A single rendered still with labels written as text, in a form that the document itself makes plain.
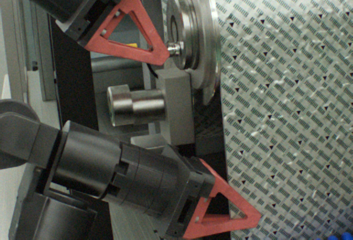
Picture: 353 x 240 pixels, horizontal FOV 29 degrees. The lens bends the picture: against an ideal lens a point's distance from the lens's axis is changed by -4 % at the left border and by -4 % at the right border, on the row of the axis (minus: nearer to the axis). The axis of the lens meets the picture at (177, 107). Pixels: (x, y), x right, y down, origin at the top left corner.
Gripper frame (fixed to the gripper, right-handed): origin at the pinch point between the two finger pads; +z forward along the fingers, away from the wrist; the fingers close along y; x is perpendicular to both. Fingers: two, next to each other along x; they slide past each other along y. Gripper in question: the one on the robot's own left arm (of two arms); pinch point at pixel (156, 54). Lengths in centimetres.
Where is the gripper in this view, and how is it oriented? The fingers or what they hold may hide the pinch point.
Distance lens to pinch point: 66.2
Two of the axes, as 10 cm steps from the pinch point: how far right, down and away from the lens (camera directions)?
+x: 5.9, -8.1, -0.3
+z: 7.7, 5.5, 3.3
